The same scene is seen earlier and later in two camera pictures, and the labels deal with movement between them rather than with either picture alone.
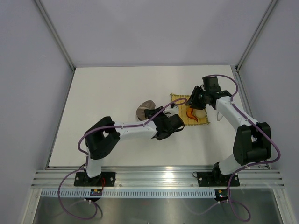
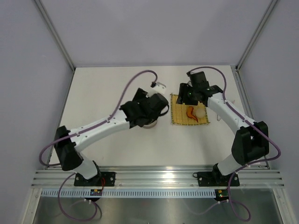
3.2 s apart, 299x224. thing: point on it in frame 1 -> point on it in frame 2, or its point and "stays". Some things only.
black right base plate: [216, 179] stays
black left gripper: [150, 113] -> [140, 97]
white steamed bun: [200, 114] stays
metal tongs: [217, 117] stays
